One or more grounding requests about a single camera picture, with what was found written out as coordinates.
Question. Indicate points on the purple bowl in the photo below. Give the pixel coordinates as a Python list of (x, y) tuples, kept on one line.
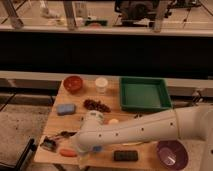
[(172, 155)]

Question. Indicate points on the blue sponge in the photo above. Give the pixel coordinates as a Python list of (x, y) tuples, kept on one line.
[(65, 109)]

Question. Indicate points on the blue cup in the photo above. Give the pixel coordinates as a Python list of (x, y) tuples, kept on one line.
[(97, 149)]

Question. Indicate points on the white cup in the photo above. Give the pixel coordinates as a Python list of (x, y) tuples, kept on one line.
[(101, 84)]

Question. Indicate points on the black handled brush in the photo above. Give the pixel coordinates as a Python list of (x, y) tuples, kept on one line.
[(64, 134)]

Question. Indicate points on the black rectangular block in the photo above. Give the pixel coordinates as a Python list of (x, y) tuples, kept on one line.
[(128, 155)]

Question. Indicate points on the green plastic tray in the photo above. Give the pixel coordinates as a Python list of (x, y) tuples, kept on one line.
[(140, 94)]

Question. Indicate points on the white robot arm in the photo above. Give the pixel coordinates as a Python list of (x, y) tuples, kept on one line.
[(182, 123)]

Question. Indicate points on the orange fruit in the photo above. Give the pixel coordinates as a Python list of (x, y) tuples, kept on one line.
[(113, 121)]

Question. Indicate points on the metal cup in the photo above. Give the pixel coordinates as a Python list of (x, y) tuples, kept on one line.
[(138, 116)]

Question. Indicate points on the yellow banana peel toy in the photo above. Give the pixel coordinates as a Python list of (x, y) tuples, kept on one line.
[(133, 143)]

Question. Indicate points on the red pepper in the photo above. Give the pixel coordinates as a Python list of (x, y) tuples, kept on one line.
[(67, 153)]

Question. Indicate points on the black chair frame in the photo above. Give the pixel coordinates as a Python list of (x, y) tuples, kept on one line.
[(29, 147)]

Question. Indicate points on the dark grape bunch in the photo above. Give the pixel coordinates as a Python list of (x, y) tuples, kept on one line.
[(96, 105)]

